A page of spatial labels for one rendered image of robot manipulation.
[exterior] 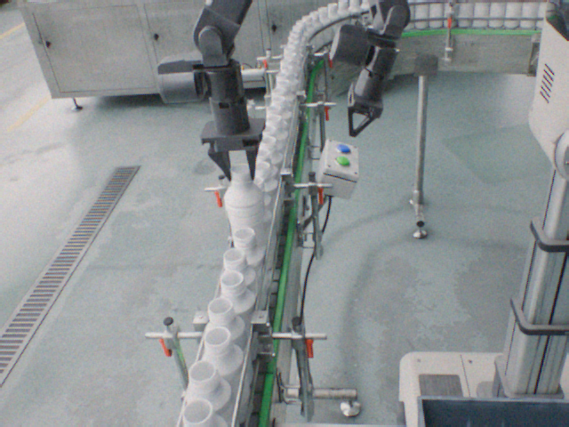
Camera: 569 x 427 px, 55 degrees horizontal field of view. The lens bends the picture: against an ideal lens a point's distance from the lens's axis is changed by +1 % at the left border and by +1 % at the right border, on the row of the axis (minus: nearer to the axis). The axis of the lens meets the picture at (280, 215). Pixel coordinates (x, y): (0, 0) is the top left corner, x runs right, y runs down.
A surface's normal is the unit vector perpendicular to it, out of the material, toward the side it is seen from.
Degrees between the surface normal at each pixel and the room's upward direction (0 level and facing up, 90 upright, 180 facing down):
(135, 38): 90
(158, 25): 90
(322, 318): 0
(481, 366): 0
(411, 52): 90
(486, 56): 90
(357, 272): 0
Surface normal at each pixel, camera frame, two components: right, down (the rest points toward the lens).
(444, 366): -0.10, -0.82
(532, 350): -0.10, 0.57
